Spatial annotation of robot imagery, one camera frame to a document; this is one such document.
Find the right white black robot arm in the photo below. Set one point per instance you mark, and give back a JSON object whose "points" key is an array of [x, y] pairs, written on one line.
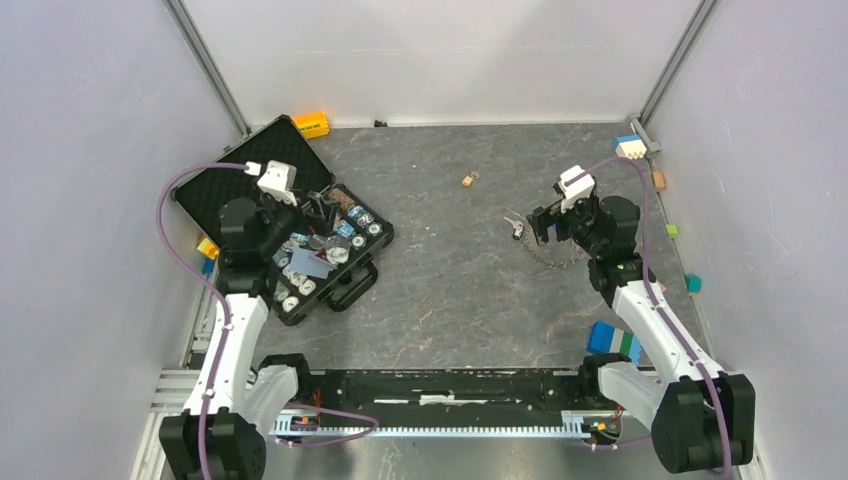
{"points": [[700, 416]]}

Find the small teal cube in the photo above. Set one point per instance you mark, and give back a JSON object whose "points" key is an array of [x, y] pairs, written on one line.
{"points": [[693, 283]]}

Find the silver key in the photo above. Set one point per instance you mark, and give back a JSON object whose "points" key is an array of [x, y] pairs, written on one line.
{"points": [[517, 226]]}

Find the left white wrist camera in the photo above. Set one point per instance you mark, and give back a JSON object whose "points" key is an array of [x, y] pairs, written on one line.
{"points": [[277, 180]]}

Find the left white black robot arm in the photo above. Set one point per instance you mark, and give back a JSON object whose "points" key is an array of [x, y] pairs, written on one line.
{"points": [[222, 428]]}

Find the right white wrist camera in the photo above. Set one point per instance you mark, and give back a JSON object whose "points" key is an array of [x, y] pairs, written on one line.
{"points": [[574, 184]]}

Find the yellow orange blue block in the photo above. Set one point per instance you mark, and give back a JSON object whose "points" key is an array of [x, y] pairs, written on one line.
{"points": [[210, 253]]}

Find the blue green white block stack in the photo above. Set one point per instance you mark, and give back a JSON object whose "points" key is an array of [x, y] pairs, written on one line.
{"points": [[605, 338]]}

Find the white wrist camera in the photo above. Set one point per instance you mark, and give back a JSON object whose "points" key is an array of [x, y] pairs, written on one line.
{"points": [[277, 180], [574, 184]]}

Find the black poker chip case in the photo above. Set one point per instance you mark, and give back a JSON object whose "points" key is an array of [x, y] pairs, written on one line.
{"points": [[330, 258]]}

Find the small brown wooden block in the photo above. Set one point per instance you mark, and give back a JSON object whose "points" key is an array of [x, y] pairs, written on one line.
{"points": [[659, 181]]}

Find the orange toy block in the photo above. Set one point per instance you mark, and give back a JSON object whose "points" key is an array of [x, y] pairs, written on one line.
{"points": [[312, 125]]}

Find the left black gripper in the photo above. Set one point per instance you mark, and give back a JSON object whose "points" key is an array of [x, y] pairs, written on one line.
{"points": [[293, 210]]}

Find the blue white toy block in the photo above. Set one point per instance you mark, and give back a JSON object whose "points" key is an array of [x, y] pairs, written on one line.
{"points": [[630, 147]]}

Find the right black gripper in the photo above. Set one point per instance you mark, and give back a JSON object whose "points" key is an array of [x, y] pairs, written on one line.
{"points": [[541, 219]]}

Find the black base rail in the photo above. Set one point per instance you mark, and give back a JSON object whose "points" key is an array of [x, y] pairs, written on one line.
{"points": [[420, 398]]}

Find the large metal keyring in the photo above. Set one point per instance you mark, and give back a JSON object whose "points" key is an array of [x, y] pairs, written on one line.
{"points": [[554, 254]]}

